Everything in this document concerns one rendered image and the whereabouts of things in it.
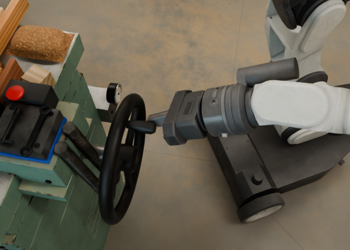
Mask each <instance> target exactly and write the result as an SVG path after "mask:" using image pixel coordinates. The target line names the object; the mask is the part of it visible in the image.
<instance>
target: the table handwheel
mask: <svg viewBox="0 0 350 250"><path fill-rule="evenodd" d="M131 112H132V113H131ZM130 115H131V119H130V120H140V121H146V109H145V103H144V101H143V99H142V97H141V96H140V95H138V94H136V93H131V94H129V95H127V96H126V97H125V98H124V99H123V100H122V102H121V103H120V105H119V107H118V109H117V111H116V113H115V115H114V118H113V120H112V123H111V126H110V129H109V132H108V136H107V139H106V143H105V146H102V145H97V144H91V145H92V146H93V147H94V148H95V150H96V151H97V153H98V159H99V160H98V161H101V162H102V163H101V170H100V175H99V188H98V203H99V211H100V214H101V217H102V219H103V221H104V222H105V223H106V224H108V225H115V224H117V223H119V222H120V221H121V220H122V218H123V217H124V216H125V214H126V212H127V210H128V208H129V205H130V203H131V200H132V197H133V194H134V191H135V187H136V184H137V181H138V177H139V172H140V167H141V162H142V157H143V151H144V143H145V133H141V132H137V131H133V130H131V129H128V133H127V137H126V141H125V144H122V143H121V142H122V138H123V134H124V131H125V128H126V125H127V122H128V119H129V117H130ZM133 140H134V144H133ZM121 171H124V177H125V185H124V188H123V191H122V194H121V196H120V199H119V202H118V204H117V205H116V207H115V208H114V182H115V180H116V178H117V176H118V175H119V173H120V172H121Z"/></svg>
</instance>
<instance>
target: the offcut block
mask: <svg viewBox="0 0 350 250"><path fill-rule="evenodd" d="M21 78H22V80H23V81H27V82H33V83H39V84H46V85H51V86H53V85H54V84H55V80H54V78H53V76H52V74H51V72H49V71H47V70H45V69H43V68H41V67H39V66H37V65H35V64H34V65H33V66H32V67H31V68H30V69H29V70H28V71H27V72H26V73H25V74H24V75H23V76H22V77H21Z"/></svg>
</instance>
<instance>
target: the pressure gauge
mask: <svg viewBox="0 0 350 250"><path fill-rule="evenodd" d="M119 86H120V87H119ZM118 93H119V95H118ZM121 93H122V87H121V84H120V83H119V84H118V83H110V84H109V85H108V88H107V92H106V100H107V102H108V103H111V104H112V103H114V104H118V103H119V101H120V99H121Z"/></svg>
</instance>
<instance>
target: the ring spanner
mask: <svg viewBox="0 0 350 250"><path fill-rule="evenodd" d="M44 108H48V111H47V112H43V111H42V110H43V109H44ZM39 112H40V116H39V118H38V120H37V122H36V125H35V127H34V129H33V131H32V133H31V135H30V138H29V140H28V142H27V144H26V146H24V147H23V148H22V149H21V150H20V155H21V156H22V157H28V156H30V155H31V154H32V152H33V149H32V145H33V142H34V140H35V138H36V136H37V134H38V131H39V129H40V127H41V125H42V123H43V120H44V118H45V116H46V115H47V114H49V113H50V112H51V107H50V106H48V105H43V106H42V107H41V108H40V110H39ZM25 149H29V152H28V153H27V154H24V153H23V151H24V150H25Z"/></svg>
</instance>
